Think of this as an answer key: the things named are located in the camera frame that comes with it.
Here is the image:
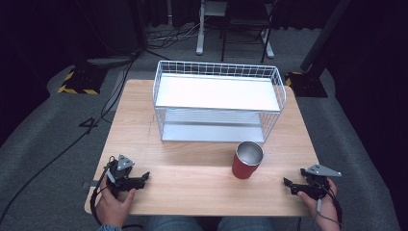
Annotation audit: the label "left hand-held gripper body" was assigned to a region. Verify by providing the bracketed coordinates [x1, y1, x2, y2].
[105, 154, 137, 197]

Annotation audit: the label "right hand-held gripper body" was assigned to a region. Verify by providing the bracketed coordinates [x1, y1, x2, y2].
[299, 164, 343, 200]

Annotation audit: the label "person's right hand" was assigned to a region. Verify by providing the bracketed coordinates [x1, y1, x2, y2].
[296, 178, 342, 231]

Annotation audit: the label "person's left hand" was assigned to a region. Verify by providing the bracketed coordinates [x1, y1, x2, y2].
[95, 174, 138, 229]

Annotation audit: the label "red metal cup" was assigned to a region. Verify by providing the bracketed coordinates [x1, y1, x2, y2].
[231, 141, 265, 180]

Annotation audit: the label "person's legs in jeans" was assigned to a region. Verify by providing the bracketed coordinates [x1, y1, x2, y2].
[143, 215, 277, 231]

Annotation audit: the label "black stand base striped tape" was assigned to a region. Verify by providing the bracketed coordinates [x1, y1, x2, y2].
[57, 58, 110, 96]
[284, 0, 353, 99]

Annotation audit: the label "white metal stand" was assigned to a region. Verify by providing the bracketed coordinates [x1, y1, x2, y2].
[195, 0, 275, 60]

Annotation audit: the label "black folding chair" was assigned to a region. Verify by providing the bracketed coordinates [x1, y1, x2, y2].
[219, 0, 277, 64]

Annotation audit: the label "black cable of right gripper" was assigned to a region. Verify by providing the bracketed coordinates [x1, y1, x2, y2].
[310, 178, 344, 229]

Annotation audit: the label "long black floor cable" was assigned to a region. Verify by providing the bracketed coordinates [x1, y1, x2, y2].
[0, 51, 142, 224]

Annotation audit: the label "white wire shelf rack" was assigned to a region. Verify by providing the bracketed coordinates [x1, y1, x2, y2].
[152, 60, 288, 144]

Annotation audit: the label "bundle of floor cables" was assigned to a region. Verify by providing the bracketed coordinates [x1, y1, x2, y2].
[145, 16, 210, 51]

